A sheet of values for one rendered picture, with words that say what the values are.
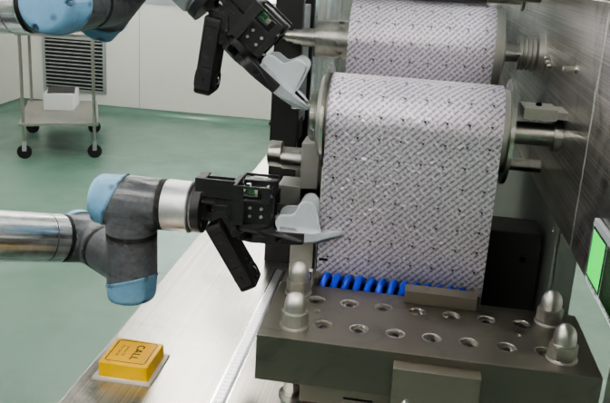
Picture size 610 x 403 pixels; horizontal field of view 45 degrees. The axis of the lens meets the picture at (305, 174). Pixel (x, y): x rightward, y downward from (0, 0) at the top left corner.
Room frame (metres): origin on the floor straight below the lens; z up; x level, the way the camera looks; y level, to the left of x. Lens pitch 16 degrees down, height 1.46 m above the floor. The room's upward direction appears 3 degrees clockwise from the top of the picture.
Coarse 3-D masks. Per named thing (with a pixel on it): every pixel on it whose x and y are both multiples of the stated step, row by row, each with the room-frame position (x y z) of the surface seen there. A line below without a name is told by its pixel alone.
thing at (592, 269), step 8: (600, 240) 0.71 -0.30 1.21; (592, 248) 0.74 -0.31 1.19; (600, 248) 0.71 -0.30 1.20; (592, 256) 0.73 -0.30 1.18; (600, 256) 0.70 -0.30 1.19; (592, 264) 0.72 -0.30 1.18; (600, 264) 0.70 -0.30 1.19; (592, 272) 0.72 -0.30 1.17; (600, 272) 0.69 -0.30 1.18; (592, 280) 0.71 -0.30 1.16
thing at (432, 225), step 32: (352, 160) 0.99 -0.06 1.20; (352, 192) 0.99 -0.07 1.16; (384, 192) 0.98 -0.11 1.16; (416, 192) 0.97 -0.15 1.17; (448, 192) 0.97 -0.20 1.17; (480, 192) 0.96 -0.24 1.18; (320, 224) 0.99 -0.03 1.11; (352, 224) 0.99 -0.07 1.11; (384, 224) 0.98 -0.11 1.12; (416, 224) 0.97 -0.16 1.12; (448, 224) 0.97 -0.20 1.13; (480, 224) 0.96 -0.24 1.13; (320, 256) 0.99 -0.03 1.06; (352, 256) 0.99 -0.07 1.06; (384, 256) 0.98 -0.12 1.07; (416, 256) 0.97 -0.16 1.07; (448, 256) 0.97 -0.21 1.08; (480, 256) 0.96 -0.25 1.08; (480, 288) 0.96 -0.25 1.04
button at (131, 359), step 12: (120, 348) 0.94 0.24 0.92; (132, 348) 0.94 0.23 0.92; (144, 348) 0.94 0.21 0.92; (156, 348) 0.94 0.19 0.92; (108, 360) 0.90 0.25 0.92; (120, 360) 0.90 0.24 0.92; (132, 360) 0.91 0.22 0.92; (144, 360) 0.91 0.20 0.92; (156, 360) 0.93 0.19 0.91; (108, 372) 0.90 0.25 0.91; (120, 372) 0.89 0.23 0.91; (132, 372) 0.89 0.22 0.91; (144, 372) 0.89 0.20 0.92
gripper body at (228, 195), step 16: (208, 176) 1.02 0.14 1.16; (240, 176) 1.02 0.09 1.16; (272, 176) 1.04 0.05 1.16; (192, 192) 1.00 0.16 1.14; (208, 192) 1.00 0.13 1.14; (224, 192) 0.99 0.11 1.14; (240, 192) 0.97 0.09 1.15; (256, 192) 0.99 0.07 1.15; (272, 192) 1.00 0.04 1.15; (192, 208) 0.98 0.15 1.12; (208, 208) 1.02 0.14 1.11; (224, 208) 1.00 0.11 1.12; (240, 208) 0.97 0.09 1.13; (256, 208) 0.98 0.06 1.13; (272, 208) 0.98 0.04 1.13; (192, 224) 0.99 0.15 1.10; (240, 224) 0.97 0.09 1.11; (256, 224) 0.98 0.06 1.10; (272, 224) 1.00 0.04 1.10; (240, 240) 0.98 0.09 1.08
